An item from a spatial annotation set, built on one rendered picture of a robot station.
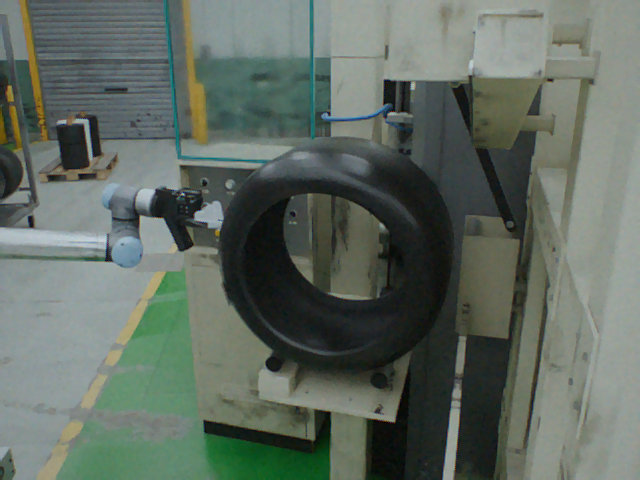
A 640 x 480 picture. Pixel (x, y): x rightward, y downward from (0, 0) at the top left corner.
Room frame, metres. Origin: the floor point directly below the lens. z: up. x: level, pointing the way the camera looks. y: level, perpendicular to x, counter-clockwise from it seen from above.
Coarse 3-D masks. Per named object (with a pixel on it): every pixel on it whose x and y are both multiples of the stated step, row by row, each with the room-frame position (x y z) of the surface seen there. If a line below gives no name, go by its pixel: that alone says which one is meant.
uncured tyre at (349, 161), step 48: (336, 144) 1.32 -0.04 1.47; (240, 192) 1.30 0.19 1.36; (288, 192) 1.23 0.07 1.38; (336, 192) 1.20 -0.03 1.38; (384, 192) 1.18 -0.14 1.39; (432, 192) 1.31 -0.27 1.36; (240, 240) 1.27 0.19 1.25; (432, 240) 1.17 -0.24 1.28; (240, 288) 1.27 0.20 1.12; (288, 288) 1.52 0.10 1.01; (432, 288) 1.15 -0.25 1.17; (288, 336) 1.25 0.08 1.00; (336, 336) 1.41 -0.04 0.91; (384, 336) 1.17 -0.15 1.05
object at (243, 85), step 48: (192, 0) 2.13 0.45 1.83; (240, 0) 2.08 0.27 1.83; (288, 0) 2.03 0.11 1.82; (192, 48) 2.13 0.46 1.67; (240, 48) 2.08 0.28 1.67; (288, 48) 2.03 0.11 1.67; (192, 96) 2.13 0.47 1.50; (240, 96) 2.08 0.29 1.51; (288, 96) 2.03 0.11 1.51; (192, 144) 2.14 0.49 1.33; (240, 144) 2.08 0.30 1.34; (288, 144) 2.03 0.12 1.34
